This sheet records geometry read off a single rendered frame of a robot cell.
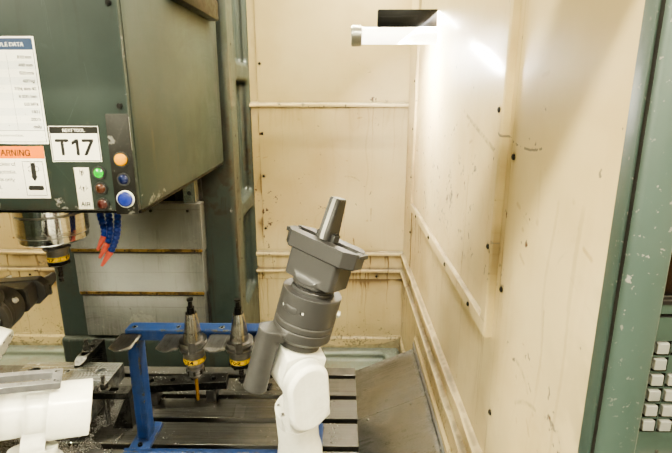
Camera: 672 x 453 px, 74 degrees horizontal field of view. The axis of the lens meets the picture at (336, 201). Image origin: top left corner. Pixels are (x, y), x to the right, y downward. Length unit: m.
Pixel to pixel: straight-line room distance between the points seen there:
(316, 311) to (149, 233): 1.16
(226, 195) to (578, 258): 1.27
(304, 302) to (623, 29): 0.48
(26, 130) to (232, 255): 0.87
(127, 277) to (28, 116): 0.89
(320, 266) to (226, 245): 1.09
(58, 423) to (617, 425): 0.62
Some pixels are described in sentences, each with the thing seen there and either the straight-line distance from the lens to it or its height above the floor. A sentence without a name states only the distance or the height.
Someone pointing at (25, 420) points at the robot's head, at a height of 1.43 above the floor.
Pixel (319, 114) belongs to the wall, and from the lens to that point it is 1.91.
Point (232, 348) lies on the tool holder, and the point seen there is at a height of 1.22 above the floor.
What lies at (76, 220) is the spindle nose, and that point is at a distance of 1.28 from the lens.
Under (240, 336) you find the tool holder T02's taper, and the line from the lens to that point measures 1.11.
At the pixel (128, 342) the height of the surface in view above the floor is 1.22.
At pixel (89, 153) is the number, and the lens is 1.01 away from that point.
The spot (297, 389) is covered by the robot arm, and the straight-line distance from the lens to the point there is 0.67.
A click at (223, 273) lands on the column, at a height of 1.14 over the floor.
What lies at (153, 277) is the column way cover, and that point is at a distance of 1.78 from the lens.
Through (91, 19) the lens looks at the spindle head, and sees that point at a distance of 1.00.
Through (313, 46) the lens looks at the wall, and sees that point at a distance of 1.92.
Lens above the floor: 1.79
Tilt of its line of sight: 14 degrees down
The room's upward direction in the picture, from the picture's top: straight up
